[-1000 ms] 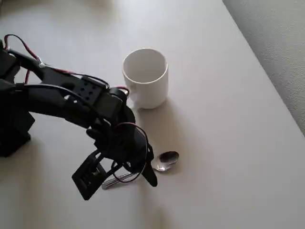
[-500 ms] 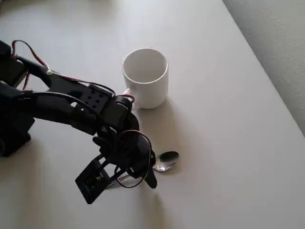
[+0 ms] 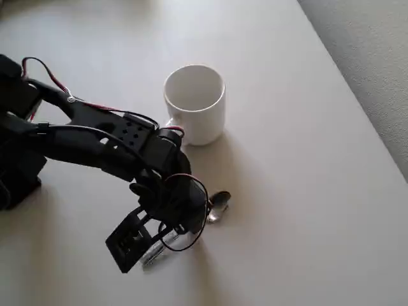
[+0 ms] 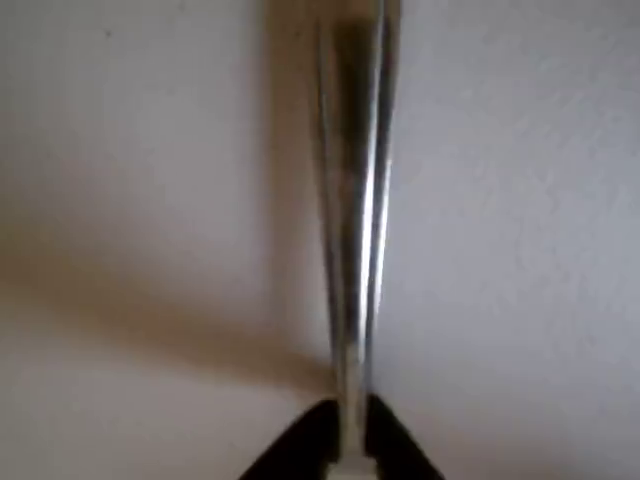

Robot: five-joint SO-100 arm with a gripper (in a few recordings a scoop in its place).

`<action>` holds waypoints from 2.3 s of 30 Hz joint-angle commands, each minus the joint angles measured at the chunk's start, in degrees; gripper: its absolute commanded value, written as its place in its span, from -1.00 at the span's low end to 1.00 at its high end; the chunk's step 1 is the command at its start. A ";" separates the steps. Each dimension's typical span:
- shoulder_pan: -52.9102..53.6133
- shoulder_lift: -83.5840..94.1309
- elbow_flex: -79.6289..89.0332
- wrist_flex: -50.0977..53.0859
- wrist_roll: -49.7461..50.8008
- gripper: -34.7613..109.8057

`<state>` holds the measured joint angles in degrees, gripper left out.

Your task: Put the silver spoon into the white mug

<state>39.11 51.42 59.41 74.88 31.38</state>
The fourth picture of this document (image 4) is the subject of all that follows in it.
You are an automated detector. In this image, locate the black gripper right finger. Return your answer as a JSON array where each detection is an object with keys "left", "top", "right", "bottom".
[{"left": 363, "top": 392, "right": 450, "bottom": 480}]

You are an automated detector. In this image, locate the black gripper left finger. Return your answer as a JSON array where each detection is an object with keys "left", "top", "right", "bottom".
[{"left": 238, "top": 397, "right": 347, "bottom": 480}]

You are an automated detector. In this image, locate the silver metal spoon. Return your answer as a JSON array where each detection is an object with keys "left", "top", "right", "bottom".
[{"left": 312, "top": 0, "right": 404, "bottom": 480}]

